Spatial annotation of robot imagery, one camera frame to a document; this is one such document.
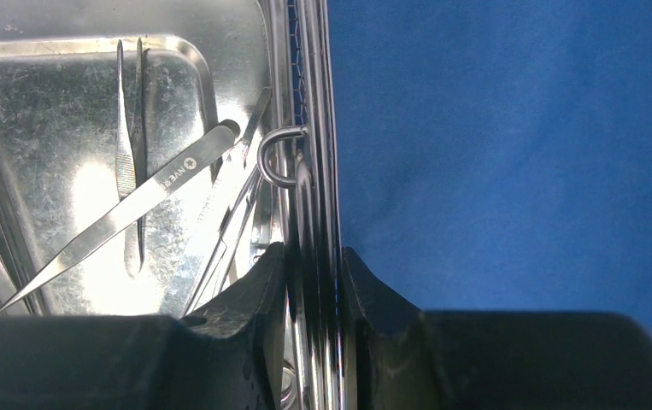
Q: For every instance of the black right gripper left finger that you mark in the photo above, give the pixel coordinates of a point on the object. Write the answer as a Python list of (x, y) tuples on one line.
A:
[(228, 354)]

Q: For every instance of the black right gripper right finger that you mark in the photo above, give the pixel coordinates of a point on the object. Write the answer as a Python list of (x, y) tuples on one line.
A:
[(403, 357)]

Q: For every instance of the wire mesh steel tray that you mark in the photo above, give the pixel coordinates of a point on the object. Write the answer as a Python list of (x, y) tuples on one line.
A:
[(302, 161)]

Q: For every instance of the blue surgical wrap cloth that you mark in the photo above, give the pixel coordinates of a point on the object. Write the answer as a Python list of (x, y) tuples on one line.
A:
[(498, 154)]

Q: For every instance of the pointed steel tweezers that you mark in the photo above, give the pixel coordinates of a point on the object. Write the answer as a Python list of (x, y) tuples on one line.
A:
[(180, 170)]

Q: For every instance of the steel forceps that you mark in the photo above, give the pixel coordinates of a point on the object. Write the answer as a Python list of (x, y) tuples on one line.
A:
[(130, 153)]

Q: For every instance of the small steel instrument pan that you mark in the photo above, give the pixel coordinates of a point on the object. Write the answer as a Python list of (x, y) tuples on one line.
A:
[(204, 62)]

